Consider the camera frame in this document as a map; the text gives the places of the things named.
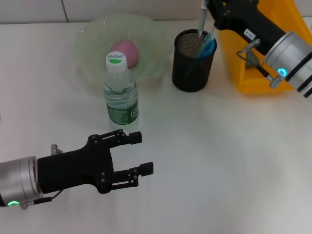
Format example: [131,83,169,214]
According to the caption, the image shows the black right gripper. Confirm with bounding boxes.
[207,0,286,56]

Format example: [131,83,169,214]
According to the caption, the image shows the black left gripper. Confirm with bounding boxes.
[38,129,154,195]

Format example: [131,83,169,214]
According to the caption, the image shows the clear ballpoint pen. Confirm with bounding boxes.
[197,0,208,39]

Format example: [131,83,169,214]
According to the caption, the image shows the blue scissors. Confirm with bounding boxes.
[197,33,217,59]

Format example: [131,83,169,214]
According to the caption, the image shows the teal plastic wrapper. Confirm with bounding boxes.
[245,52,259,69]

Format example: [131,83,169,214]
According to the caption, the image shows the clear green-label water bottle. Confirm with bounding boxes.
[103,52,140,132]

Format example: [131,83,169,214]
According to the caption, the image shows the pink sponge ball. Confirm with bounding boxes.
[111,40,140,69]

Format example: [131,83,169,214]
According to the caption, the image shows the black mesh pen holder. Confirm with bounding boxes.
[172,29,217,93]

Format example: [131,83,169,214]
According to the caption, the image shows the green glass fruit plate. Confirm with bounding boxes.
[74,13,173,95]

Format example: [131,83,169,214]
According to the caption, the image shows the yellow plastic bin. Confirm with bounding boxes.
[220,0,312,93]

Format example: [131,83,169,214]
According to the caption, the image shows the gray right wrist cable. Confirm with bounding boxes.
[235,39,285,88]

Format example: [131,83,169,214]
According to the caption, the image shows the gray wrist cable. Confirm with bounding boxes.
[235,39,285,88]
[19,190,63,210]

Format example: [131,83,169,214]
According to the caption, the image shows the gray left wrist cable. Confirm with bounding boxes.
[19,190,63,210]

